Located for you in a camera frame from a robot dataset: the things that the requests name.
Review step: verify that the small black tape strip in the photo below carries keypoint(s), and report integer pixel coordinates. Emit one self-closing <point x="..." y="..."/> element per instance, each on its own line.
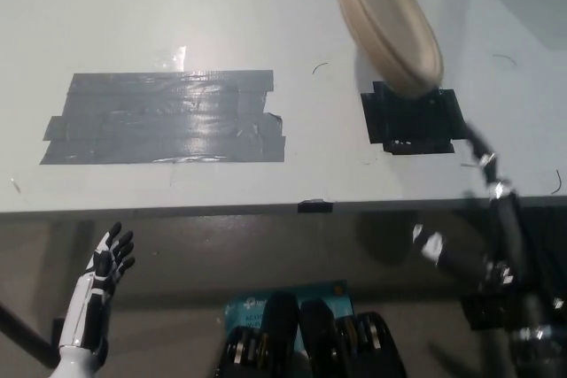
<point x="315" y="206"/>

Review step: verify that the black tape patch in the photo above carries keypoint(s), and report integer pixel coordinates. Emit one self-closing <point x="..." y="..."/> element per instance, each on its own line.
<point x="412" y="123"/>

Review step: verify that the black table leg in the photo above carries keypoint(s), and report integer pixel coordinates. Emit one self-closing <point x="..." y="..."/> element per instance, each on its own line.
<point x="22" y="331"/>

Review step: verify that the grey duct tape patch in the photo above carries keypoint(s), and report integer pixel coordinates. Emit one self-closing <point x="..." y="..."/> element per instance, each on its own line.
<point x="164" y="121"/>

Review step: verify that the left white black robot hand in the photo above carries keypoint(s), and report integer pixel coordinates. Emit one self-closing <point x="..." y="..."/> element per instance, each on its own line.
<point x="99" y="272"/>

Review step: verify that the beige paper plate stack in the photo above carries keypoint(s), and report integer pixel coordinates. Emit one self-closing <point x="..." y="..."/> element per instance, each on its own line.
<point x="390" y="28"/>

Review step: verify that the black floor bracket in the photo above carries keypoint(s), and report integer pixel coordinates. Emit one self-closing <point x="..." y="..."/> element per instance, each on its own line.
<point x="485" y="311"/>
<point x="57" y="327"/>

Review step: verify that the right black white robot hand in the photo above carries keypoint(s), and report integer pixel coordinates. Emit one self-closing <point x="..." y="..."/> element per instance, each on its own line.
<point x="509" y="245"/>

